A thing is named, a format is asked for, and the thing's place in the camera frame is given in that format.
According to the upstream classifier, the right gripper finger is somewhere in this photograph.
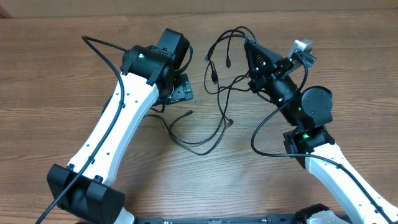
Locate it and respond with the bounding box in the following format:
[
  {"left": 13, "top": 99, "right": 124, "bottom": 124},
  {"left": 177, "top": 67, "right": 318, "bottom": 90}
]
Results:
[
  {"left": 251, "top": 44, "right": 283, "bottom": 67},
  {"left": 244, "top": 40, "right": 274, "bottom": 79}
]

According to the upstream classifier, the black usb cable bundle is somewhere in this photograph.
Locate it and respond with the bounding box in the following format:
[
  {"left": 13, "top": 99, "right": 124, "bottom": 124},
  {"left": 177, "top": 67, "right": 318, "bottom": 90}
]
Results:
[{"left": 203, "top": 26, "right": 274, "bottom": 156}]

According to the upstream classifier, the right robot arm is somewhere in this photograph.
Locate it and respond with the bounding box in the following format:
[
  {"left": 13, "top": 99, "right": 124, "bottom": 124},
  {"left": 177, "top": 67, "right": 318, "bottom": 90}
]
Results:
[{"left": 244, "top": 40, "right": 397, "bottom": 223}]

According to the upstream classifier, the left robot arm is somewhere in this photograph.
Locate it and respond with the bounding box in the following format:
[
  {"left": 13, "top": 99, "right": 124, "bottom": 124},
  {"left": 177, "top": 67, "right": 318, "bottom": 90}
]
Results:
[{"left": 38, "top": 29, "right": 193, "bottom": 223}]

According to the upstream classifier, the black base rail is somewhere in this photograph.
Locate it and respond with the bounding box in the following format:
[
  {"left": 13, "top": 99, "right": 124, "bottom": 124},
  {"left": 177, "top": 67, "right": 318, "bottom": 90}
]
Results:
[{"left": 130, "top": 203, "right": 352, "bottom": 224}]

